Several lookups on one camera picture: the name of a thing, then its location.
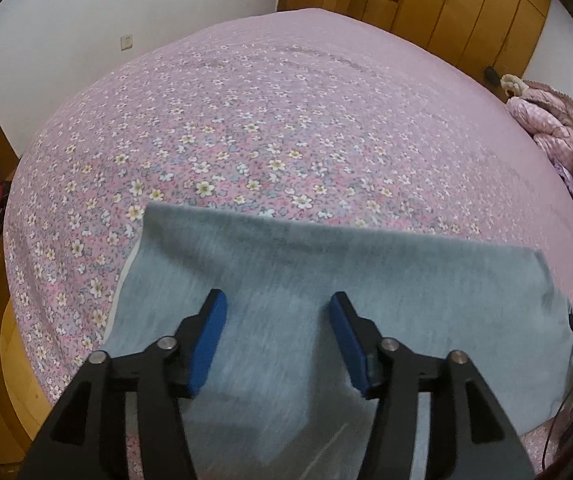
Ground bed with pink floral sheet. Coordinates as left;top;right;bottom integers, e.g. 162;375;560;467
2;7;573;480

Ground pink quilted comforter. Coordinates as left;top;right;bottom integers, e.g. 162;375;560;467
505;80;573;206

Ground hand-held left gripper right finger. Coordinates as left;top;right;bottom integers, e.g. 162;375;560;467
330;291;537;480

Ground beige plush toy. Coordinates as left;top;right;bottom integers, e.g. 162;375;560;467
499;74;527;97

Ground wooden wardrobe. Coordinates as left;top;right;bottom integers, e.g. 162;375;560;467
276;0;552;78

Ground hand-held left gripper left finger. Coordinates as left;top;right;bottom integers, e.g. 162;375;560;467
16;289;228;480

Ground grey pants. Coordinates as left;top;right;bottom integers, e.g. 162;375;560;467
104;202;573;480

